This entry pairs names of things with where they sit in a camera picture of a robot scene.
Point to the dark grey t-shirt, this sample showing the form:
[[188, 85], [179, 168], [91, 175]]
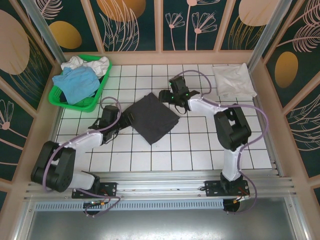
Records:
[[153, 117]]

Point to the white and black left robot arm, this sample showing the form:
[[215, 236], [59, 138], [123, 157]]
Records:
[[85, 138]]

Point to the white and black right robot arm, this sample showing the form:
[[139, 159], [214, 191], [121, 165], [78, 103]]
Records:
[[231, 162]]

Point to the green plastic basket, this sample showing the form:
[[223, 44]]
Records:
[[75, 107]]

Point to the light blue t-shirt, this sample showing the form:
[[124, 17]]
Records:
[[77, 83]]

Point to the navy cloth in basket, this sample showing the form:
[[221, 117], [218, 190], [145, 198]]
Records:
[[63, 98]]

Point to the crumpled white t-shirt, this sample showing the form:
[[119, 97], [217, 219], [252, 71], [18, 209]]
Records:
[[100, 65]]

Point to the folded white t-shirt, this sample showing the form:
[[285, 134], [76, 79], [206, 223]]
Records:
[[235, 78]]

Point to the grey sheet metal panel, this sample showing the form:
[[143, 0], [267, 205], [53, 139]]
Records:
[[160, 225]]

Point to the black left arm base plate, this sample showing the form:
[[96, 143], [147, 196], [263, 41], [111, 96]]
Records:
[[110, 188]]

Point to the aluminium extrusion rail frame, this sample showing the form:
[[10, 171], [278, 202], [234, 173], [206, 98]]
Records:
[[160, 186]]

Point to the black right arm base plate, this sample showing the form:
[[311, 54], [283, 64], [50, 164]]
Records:
[[212, 188]]

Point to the aluminium frame post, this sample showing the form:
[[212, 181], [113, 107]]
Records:
[[265, 32], [47, 32]]

